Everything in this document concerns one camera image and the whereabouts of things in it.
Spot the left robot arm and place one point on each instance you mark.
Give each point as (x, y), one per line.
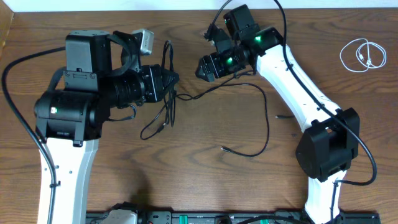
(103, 71)

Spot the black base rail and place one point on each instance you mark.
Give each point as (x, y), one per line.
(132, 213)

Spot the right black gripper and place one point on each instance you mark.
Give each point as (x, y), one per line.
(207, 63)

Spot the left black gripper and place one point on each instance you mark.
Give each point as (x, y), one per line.
(160, 85)

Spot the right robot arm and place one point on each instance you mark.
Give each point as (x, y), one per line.
(329, 141)

